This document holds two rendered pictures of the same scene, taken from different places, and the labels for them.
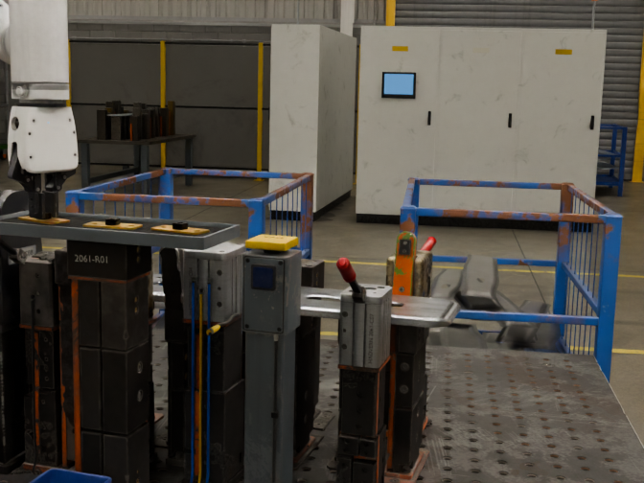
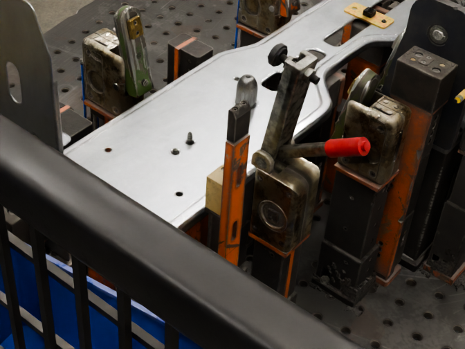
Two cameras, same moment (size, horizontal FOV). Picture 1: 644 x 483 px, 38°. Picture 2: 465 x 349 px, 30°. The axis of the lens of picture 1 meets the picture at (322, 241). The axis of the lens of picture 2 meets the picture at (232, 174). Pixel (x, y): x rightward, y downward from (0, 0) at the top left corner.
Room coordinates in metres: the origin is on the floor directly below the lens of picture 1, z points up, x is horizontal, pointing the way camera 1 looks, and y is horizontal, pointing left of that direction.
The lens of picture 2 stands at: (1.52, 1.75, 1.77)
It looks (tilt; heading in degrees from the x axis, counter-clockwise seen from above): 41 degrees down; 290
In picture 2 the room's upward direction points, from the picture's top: 5 degrees clockwise
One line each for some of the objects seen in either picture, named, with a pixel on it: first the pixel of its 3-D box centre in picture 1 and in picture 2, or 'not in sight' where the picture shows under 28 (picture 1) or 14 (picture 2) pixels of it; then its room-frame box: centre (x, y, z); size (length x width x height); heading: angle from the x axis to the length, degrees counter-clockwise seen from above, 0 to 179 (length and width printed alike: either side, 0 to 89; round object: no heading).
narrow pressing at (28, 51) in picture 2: not in sight; (25, 129); (1.98, 1.14, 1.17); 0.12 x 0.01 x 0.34; 164
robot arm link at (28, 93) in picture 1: (39, 93); not in sight; (1.42, 0.43, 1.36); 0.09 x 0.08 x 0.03; 145
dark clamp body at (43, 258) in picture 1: (50, 361); not in sight; (1.56, 0.47, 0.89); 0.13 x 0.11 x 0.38; 164
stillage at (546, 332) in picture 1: (492, 301); not in sight; (3.94, -0.75, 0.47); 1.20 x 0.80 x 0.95; 174
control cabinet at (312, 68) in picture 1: (315, 101); not in sight; (10.75, 0.11, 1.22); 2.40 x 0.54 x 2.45; 169
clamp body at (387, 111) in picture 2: not in sight; (360, 203); (1.66, 0.78, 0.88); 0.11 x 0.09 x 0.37; 164
